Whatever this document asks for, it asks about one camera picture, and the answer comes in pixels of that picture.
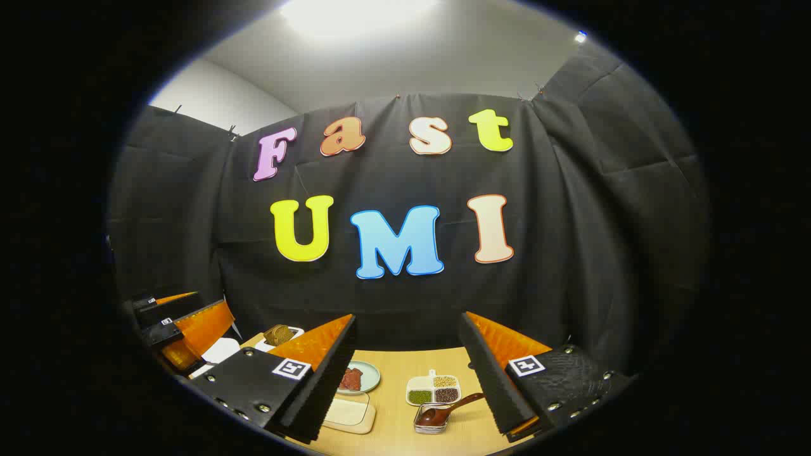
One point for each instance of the black backdrop cloth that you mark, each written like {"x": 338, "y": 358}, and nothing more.
{"x": 393, "y": 297}

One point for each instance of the pale green plate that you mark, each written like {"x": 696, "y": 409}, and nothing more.
{"x": 370, "y": 377}

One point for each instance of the green mung beans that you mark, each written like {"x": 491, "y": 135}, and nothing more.
{"x": 419, "y": 397}

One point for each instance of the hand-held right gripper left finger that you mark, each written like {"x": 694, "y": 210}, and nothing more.
{"x": 304, "y": 405}

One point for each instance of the white toaster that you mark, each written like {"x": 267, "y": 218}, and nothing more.
{"x": 296, "y": 330}

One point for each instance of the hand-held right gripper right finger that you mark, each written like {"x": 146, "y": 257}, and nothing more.
{"x": 500, "y": 392}

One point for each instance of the yellow soybeans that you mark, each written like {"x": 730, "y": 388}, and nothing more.
{"x": 445, "y": 381}

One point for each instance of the dark red beans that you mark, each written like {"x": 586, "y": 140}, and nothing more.
{"x": 447, "y": 394}

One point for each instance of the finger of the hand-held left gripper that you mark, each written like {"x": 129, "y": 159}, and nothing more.
{"x": 168, "y": 310}
{"x": 203, "y": 326}

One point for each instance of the brown bread slice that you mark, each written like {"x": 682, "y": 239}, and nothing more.
{"x": 271, "y": 335}
{"x": 286, "y": 332}

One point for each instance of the cream cutting board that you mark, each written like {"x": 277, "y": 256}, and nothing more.
{"x": 348, "y": 411}

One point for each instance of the brown wooden spoon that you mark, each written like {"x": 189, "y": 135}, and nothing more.
{"x": 431, "y": 416}

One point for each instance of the white rice cooker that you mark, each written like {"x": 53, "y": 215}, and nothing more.
{"x": 222, "y": 351}

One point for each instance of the white divided dish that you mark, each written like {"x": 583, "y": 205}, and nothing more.
{"x": 419, "y": 384}

